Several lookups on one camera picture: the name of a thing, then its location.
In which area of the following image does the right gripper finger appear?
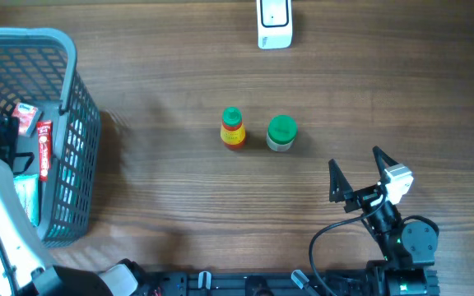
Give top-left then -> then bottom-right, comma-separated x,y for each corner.
328,159 -> 353,203
372,146 -> 398,181

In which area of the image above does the red tissue packet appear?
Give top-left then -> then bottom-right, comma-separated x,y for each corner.
12,102 -> 42,137

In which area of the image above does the red Nescafe stick sachet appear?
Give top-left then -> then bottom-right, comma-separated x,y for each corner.
36,120 -> 53,182

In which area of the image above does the teal wet wipes pack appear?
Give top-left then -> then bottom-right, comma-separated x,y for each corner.
14,174 -> 40,227

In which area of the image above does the green lid jar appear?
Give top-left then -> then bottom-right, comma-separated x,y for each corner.
266,115 -> 298,152

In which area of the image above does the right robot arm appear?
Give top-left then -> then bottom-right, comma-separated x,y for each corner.
323,146 -> 440,295

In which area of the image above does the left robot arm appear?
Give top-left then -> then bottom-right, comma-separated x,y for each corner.
0,159 -> 139,296

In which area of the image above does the white barcode scanner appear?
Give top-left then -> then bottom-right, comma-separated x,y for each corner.
256,0 -> 293,50

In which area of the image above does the grey plastic shopping basket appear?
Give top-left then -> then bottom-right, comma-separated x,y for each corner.
0,28 -> 101,247

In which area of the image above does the sriracha bottle green cap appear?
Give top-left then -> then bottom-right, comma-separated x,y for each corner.
220,107 -> 246,150

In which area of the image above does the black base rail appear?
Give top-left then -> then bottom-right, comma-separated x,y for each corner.
148,268 -> 441,296

